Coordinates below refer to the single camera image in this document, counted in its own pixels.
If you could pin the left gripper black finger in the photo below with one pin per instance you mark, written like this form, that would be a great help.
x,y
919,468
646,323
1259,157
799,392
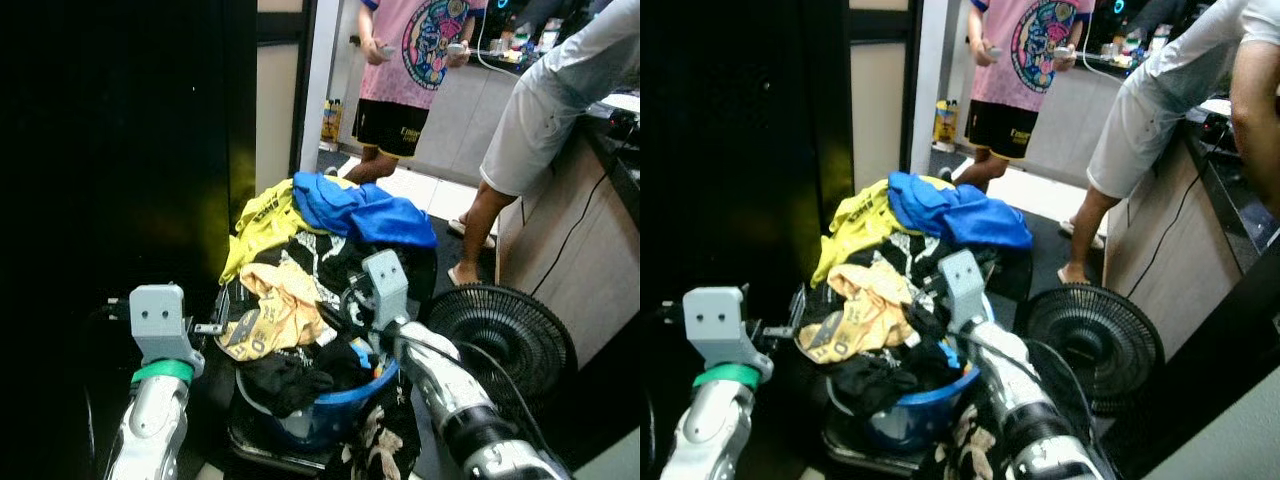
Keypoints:
x,y
212,328
780,329

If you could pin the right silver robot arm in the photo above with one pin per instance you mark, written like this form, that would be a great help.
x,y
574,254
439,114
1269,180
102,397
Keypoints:
x,y
450,400
1020,400

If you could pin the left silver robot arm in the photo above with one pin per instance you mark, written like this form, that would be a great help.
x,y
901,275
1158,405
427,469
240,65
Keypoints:
x,y
150,430
710,430

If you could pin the black and white patterned garment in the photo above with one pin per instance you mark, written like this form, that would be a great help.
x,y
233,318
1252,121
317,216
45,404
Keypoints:
x,y
915,255
335,260

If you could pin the tan yellow printed jersey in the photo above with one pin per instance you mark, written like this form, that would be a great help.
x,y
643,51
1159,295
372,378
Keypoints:
x,y
865,310
275,310

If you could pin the blue garment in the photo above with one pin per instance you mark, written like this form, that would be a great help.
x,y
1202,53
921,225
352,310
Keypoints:
x,y
370,215
965,215

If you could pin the plain black garment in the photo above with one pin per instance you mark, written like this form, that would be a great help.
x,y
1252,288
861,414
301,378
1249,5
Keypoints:
x,y
295,380
885,380

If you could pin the yellow-green jersey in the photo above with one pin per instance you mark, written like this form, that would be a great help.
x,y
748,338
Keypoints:
x,y
262,225
850,225

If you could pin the blue plastic laundry basin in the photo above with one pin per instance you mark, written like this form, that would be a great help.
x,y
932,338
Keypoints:
x,y
905,425
320,425

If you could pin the grey metal base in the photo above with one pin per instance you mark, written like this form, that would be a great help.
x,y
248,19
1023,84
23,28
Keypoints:
x,y
860,455
265,450

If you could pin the black floral print garment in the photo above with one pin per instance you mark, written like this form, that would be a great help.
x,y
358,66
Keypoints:
x,y
970,445
380,445

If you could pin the black electric fan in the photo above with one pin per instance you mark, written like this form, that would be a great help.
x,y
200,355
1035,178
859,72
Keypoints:
x,y
500,340
1095,345

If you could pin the tall black cabinet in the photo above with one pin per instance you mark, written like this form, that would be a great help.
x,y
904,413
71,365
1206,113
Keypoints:
x,y
110,150
730,150

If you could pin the wooden counter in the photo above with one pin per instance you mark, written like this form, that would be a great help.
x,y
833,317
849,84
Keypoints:
x,y
590,260
1190,260

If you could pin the small yellow box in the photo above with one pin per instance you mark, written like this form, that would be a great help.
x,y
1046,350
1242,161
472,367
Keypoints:
x,y
331,122
945,122

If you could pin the person in pink shirt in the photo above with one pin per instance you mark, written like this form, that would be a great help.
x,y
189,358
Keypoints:
x,y
1025,70
415,70

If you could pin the person in white shorts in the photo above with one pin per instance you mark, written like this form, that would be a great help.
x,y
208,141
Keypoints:
x,y
1150,110
545,110

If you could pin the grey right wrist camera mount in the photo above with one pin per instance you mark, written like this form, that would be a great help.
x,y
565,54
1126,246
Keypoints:
x,y
385,285
965,285

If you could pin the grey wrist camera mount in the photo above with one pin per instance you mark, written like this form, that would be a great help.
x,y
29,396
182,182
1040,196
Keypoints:
x,y
160,320
715,325
385,285
965,285

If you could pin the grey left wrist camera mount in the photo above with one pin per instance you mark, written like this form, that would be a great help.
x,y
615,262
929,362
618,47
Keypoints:
x,y
160,320
715,325

